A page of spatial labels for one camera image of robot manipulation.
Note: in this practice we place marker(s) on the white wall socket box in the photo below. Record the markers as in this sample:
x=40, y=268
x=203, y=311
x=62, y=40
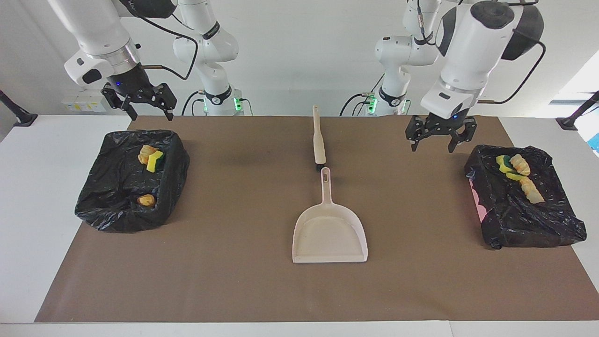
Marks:
x=79, y=104

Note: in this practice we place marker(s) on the black camera stand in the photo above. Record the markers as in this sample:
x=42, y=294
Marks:
x=568, y=122
x=23, y=117

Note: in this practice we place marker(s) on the brown toy bread roll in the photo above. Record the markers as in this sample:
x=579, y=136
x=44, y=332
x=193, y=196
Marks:
x=146, y=200

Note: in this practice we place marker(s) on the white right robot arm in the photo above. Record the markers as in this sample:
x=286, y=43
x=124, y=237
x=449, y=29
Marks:
x=103, y=37

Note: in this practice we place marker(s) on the light blue panel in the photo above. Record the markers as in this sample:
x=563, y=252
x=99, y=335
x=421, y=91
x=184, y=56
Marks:
x=595, y=142

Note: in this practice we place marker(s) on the yellow green sponge piece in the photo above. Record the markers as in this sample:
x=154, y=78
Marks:
x=154, y=163

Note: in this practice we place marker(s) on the pink plastic bin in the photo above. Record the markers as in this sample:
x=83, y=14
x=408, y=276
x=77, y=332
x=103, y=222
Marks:
x=476, y=199

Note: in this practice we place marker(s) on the toy croissant piece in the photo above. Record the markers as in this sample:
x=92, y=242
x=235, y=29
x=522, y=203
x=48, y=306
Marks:
x=144, y=154
x=532, y=191
x=520, y=164

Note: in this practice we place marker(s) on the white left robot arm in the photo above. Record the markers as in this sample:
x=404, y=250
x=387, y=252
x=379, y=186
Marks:
x=472, y=47

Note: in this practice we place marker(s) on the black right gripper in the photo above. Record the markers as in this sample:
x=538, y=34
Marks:
x=131, y=79

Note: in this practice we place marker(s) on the beige brush with black bristles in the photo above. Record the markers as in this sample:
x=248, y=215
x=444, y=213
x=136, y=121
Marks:
x=319, y=140

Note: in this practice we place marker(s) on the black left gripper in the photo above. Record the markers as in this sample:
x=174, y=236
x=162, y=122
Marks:
x=447, y=122

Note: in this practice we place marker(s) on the yellow foam chunk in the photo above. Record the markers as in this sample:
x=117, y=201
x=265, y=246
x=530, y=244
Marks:
x=503, y=162

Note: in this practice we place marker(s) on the brown paper table mat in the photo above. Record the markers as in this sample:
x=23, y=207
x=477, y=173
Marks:
x=187, y=281

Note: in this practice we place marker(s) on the black plastic trash bag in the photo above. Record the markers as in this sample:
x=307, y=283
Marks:
x=112, y=215
x=524, y=220

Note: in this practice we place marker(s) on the notched yellow foam piece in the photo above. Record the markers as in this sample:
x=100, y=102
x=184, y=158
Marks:
x=514, y=176

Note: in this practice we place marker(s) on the beige plastic dustpan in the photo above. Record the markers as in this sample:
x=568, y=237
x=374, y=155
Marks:
x=330, y=234

